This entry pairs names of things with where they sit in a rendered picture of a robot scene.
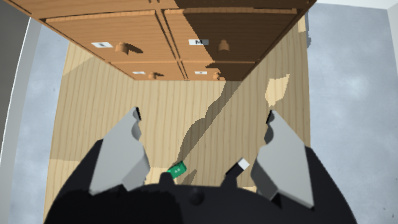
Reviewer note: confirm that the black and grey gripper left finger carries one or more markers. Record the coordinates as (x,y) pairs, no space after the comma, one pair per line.
(113,166)

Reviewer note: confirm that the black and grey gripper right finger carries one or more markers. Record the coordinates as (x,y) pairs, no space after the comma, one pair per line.
(290,174)

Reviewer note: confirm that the brown wooden chest of drawers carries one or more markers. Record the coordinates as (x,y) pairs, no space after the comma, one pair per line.
(301,8)

